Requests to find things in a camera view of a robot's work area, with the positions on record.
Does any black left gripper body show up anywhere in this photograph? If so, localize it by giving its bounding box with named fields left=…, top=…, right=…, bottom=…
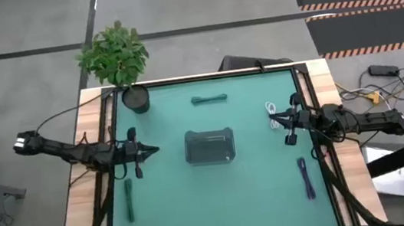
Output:
left=110, top=126, right=147, bottom=182

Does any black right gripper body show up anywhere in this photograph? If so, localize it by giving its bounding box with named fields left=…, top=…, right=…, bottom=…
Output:
left=278, top=90, right=324, bottom=147

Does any white USB-C cable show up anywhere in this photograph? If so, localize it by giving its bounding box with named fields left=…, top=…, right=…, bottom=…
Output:
left=264, top=100, right=280, bottom=130

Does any green braided USB-C cable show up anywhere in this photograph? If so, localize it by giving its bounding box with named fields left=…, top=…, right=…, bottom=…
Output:
left=123, top=178, right=138, bottom=224

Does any blue braided USB-C cable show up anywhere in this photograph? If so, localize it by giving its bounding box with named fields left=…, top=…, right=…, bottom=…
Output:
left=296, top=156, right=317, bottom=202

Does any teal braided USB-C cable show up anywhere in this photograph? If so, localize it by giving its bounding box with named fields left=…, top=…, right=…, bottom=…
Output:
left=190, top=92, right=229, bottom=106

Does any black plant pot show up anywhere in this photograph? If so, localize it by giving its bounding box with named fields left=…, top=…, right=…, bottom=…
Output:
left=120, top=83, right=153, bottom=116

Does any clear plastic bin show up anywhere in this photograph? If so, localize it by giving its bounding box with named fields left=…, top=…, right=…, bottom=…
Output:
left=182, top=125, right=238, bottom=169

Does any black power adapter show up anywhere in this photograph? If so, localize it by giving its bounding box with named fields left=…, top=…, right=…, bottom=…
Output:
left=368, top=61, right=401, bottom=79

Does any green leafy plant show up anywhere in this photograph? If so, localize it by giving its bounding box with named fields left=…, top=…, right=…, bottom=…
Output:
left=70, top=17, right=153, bottom=94

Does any black support beam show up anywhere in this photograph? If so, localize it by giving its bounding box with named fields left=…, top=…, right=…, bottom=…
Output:
left=363, top=137, right=404, bottom=179

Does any floor cable tangle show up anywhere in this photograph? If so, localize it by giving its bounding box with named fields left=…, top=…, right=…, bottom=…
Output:
left=333, top=64, right=404, bottom=128

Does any yellow cable connector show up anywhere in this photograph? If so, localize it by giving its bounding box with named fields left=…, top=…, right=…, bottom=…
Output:
left=365, top=90, right=383, bottom=106

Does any black cable conduit bundle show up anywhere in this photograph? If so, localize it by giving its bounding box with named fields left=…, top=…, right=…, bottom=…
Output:
left=311, top=133, right=389, bottom=226
left=54, top=168, right=123, bottom=226

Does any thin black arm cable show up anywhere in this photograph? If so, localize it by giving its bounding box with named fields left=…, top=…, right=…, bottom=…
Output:
left=30, top=93, right=108, bottom=135

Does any black metal table frame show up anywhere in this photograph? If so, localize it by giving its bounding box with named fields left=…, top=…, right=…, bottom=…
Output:
left=67, top=57, right=360, bottom=226

